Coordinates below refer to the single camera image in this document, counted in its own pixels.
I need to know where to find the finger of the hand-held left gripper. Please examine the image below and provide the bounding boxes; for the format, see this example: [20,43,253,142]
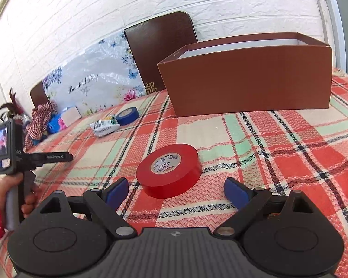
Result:
[27,151,74,170]

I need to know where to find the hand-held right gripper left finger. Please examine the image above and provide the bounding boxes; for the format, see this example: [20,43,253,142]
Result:
[39,178,135,238]

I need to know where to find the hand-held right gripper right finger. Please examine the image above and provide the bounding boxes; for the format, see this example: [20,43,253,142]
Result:
[214,177,315,237]

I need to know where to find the red tape roll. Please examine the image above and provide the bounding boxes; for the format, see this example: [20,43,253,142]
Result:
[136,143,203,199]

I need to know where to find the brown cardboard box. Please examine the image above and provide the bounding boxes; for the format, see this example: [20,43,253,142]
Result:
[157,32,333,117]

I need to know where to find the person's left hand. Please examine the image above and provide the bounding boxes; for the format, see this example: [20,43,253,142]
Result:
[0,173,42,222]

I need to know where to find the blue floral tissue pack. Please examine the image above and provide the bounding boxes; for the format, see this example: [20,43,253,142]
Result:
[47,106,82,134]

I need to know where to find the red white checked cloth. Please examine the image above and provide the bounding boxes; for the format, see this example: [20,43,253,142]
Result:
[25,100,58,148]

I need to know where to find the dark red dried plant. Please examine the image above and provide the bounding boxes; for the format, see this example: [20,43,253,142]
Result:
[0,88,25,119]

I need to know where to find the small brown headboard panel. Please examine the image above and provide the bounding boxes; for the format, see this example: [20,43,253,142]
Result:
[30,81,51,106]

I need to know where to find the black white printed packet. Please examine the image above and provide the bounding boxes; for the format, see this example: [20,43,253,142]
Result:
[90,116,121,137]

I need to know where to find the red green plaid blanket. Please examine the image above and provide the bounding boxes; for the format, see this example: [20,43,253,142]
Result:
[0,68,348,278]

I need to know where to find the blue tape roll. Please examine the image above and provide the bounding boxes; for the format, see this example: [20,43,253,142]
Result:
[115,107,140,126]

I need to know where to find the white floral plastic sheet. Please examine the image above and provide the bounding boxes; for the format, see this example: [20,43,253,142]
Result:
[42,32,147,116]

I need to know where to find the large brown headboard panel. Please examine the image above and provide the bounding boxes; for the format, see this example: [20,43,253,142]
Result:
[124,11,198,92]

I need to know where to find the white door frame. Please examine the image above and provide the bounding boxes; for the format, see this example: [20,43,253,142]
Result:
[309,0,345,70]

